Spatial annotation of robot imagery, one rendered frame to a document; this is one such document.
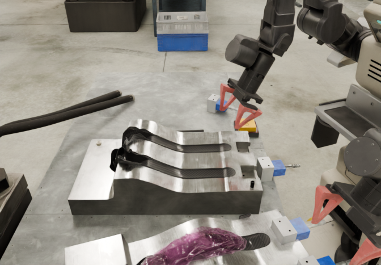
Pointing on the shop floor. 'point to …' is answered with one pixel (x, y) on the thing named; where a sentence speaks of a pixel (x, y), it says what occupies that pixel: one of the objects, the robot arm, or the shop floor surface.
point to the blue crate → (182, 42)
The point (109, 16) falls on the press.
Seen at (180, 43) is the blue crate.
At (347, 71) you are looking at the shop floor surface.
